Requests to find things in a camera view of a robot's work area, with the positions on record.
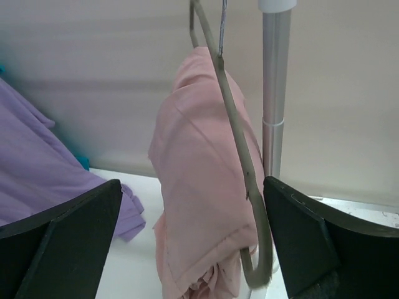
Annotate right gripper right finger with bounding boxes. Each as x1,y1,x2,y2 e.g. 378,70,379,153
264,176,398,298

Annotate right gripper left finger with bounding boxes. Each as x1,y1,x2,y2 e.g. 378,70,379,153
1,179,122,299

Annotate white rack pole with base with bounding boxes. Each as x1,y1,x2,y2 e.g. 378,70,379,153
258,0,297,178

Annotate grey clothes hanger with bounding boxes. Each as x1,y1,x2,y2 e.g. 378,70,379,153
189,1,273,290

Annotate pink trousers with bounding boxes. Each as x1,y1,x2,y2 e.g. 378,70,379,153
148,47,257,298

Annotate purple hanging shirt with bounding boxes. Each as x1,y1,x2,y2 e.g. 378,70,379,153
0,77,147,242

